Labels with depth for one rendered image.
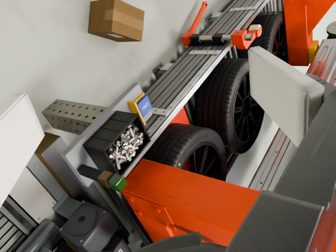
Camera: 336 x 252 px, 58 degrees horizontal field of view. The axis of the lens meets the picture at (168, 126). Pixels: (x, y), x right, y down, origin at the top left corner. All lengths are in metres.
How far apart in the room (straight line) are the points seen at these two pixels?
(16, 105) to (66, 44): 1.42
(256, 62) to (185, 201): 0.88
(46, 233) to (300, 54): 2.24
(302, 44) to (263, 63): 2.55
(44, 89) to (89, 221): 0.63
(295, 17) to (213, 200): 1.89
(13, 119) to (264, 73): 0.13
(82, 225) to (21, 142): 1.20
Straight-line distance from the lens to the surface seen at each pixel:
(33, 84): 1.50
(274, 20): 2.52
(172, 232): 1.26
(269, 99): 0.16
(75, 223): 1.39
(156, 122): 1.53
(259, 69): 0.17
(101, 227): 1.36
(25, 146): 0.18
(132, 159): 1.14
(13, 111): 0.17
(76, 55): 1.62
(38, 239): 1.52
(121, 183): 0.97
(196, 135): 1.58
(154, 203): 1.07
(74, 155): 1.10
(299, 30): 2.66
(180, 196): 1.04
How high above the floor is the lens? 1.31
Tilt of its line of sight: 36 degrees down
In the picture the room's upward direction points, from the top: 100 degrees clockwise
